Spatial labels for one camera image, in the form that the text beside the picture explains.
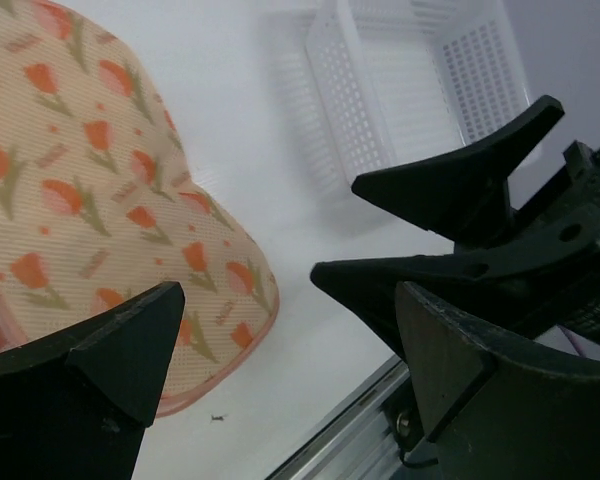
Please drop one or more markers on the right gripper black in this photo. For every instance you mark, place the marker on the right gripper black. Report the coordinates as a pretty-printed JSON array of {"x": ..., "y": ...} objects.
[{"x": 549, "y": 272}]

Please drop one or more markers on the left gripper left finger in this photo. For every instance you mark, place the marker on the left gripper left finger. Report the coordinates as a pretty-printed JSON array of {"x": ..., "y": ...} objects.
[{"x": 76, "y": 404}]

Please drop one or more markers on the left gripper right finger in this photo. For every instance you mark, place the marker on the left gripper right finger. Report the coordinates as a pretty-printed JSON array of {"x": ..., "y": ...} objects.
[{"x": 497, "y": 405}]

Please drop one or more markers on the peach floral mesh laundry bag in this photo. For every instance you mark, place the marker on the peach floral mesh laundry bag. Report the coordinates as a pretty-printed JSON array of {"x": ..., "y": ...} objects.
[{"x": 97, "y": 203}]

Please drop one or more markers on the white plastic basket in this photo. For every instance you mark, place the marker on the white plastic basket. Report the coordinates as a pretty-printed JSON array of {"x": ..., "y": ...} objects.
[{"x": 367, "y": 85}]

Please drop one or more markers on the aluminium front rail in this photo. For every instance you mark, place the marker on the aluminium front rail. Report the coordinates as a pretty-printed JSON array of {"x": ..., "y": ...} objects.
[{"x": 375, "y": 433}]

